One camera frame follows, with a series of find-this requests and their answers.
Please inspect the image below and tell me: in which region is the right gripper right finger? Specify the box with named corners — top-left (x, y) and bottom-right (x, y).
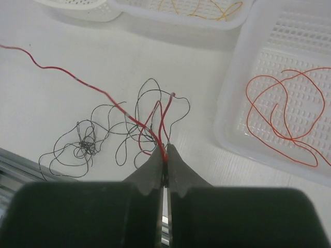
top-left (167, 145), bottom-right (330, 247)

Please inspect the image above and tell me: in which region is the large perforated white basket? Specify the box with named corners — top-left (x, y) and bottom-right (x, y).
top-left (214, 1), bottom-right (330, 186)

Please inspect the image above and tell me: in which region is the translucent middle white basket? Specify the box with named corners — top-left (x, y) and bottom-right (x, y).
top-left (108, 0), bottom-right (253, 30)

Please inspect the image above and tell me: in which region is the dark red wire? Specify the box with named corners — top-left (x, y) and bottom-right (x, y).
top-left (0, 44), bottom-right (179, 163)

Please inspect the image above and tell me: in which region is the yellow wire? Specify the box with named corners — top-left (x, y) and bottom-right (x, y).
top-left (157, 0), bottom-right (244, 21)

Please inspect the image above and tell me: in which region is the thin dark wire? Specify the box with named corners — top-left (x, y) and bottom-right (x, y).
top-left (38, 78), bottom-right (191, 181)

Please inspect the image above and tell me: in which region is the rounded perforated white basket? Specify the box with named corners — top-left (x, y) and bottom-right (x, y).
top-left (36, 0), bottom-right (121, 22)

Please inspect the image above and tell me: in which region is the thin red wire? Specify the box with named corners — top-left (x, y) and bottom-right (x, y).
top-left (245, 67), bottom-right (331, 168)

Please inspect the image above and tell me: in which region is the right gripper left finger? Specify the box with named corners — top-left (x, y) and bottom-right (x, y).
top-left (1, 146), bottom-right (164, 247)

